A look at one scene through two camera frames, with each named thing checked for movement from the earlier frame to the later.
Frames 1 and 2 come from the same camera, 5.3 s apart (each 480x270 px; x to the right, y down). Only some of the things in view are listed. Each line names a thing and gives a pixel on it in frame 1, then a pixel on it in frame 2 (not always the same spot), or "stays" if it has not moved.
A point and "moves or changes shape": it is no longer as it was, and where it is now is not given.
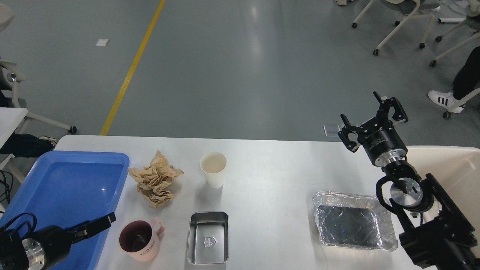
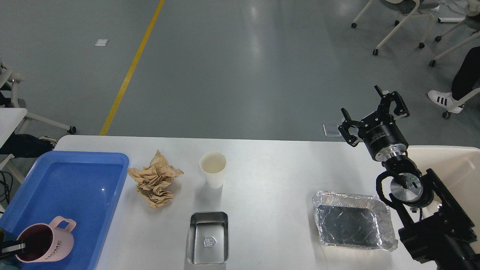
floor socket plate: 331,130 stays
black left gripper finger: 87,229 → 8,247
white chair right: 472,11 stays
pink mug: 139,240 moves or changes shape
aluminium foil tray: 354,221 stays
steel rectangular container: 208,238 stays
